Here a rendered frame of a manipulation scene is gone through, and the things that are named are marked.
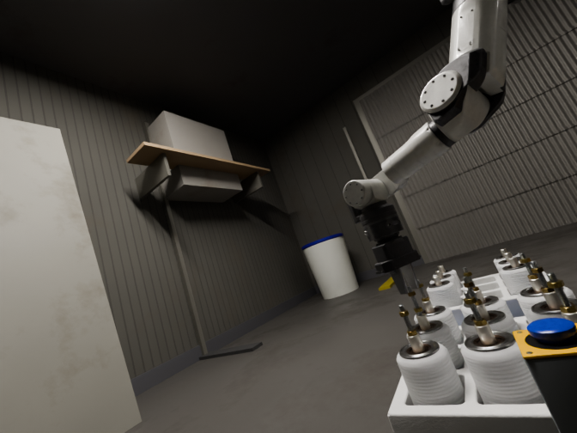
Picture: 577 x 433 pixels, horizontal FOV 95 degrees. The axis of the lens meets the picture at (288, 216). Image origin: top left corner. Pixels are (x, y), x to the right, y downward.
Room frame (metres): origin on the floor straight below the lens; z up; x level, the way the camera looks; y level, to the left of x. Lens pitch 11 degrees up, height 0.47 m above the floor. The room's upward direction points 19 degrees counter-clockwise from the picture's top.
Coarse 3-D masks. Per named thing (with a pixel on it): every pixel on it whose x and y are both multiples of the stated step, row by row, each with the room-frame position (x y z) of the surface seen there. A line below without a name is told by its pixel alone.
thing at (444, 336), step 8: (440, 328) 0.64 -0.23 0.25; (448, 328) 0.64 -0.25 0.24; (424, 336) 0.63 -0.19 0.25; (432, 336) 0.63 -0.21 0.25; (440, 336) 0.62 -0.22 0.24; (448, 336) 0.63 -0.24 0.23; (440, 344) 0.62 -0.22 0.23; (448, 344) 0.63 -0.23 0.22; (456, 344) 0.64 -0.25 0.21; (448, 352) 0.62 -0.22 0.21; (456, 352) 0.63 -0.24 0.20; (456, 360) 0.63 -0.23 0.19; (464, 360) 0.65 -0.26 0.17; (456, 368) 0.63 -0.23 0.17
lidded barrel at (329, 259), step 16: (320, 240) 3.35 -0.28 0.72; (336, 240) 3.41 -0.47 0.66; (320, 256) 3.39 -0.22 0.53; (336, 256) 3.39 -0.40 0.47; (320, 272) 3.44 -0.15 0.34; (336, 272) 3.39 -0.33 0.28; (352, 272) 3.51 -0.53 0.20; (320, 288) 3.55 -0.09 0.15; (336, 288) 3.40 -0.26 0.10; (352, 288) 3.44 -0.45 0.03
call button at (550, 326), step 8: (536, 320) 0.34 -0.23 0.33; (544, 320) 0.33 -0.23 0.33; (552, 320) 0.33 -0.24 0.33; (560, 320) 0.32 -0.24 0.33; (568, 320) 0.32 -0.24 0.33; (528, 328) 0.33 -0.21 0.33; (536, 328) 0.32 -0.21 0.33; (544, 328) 0.32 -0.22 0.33; (552, 328) 0.31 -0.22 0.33; (560, 328) 0.31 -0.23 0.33; (568, 328) 0.30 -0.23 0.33; (576, 328) 0.31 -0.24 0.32; (536, 336) 0.32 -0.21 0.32; (544, 336) 0.31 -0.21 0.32; (552, 336) 0.31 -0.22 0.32; (560, 336) 0.30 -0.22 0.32; (568, 336) 0.30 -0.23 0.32; (552, 344) 0.31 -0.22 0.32
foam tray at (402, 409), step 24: (408, 408) 0.54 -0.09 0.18; (432, 408) 0.52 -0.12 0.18; (456, 408) 0.50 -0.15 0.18; (480, 408) 0.48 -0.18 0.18; (504, 408) 0.46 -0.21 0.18; (528, 408) 0.45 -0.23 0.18; (408, 432) 0.53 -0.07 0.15; (432, 432) 0.51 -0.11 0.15; (456, 432) 0.49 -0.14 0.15; (480, 432) 0.47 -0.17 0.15; (504, 432) 0.46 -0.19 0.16; (528, 432) 0.44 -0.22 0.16; (552, 432) 0.43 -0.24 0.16
